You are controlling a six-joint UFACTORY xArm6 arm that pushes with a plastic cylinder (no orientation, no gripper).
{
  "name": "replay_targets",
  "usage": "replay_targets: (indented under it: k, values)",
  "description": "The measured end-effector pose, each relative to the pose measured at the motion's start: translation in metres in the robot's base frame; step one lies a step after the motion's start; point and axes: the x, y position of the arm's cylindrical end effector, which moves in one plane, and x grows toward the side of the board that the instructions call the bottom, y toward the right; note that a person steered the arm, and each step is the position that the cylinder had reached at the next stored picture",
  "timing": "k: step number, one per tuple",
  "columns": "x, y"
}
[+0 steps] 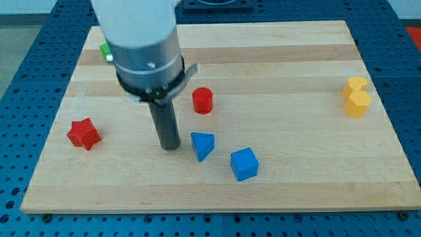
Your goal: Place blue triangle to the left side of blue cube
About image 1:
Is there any blue triangular prism block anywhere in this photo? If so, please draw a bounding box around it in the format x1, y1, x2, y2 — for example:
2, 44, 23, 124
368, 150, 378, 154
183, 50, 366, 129
190, 132, 215, 162

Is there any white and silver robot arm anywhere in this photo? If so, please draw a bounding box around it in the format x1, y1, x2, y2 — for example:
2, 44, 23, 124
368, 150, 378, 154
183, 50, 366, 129
91, 0, 197, 105

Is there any blue cube block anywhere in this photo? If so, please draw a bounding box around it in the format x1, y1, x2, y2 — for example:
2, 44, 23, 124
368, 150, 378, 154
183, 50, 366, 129
230, 147, 259, 182

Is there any red cylinder block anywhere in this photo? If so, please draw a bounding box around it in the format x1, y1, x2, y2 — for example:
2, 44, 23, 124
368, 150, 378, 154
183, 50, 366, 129
192, 87, 213, 115

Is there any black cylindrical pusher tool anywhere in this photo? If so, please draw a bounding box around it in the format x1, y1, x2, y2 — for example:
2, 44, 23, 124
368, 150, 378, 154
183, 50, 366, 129
148, 101, 180, 151

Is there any wooden board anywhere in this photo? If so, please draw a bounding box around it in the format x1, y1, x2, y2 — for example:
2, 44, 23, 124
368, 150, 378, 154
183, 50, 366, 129
20, 21, 420, 214

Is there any green block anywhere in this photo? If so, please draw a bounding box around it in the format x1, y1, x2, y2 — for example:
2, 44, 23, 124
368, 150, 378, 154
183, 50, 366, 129
99, 43, 112, 62

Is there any red star block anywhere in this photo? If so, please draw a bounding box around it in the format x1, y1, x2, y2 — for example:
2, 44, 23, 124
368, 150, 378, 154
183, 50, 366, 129
67, 118, 101, 151

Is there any yellow hexagon block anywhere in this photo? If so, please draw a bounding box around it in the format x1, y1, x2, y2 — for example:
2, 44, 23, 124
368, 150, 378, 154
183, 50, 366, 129
344, 91, 372, 118

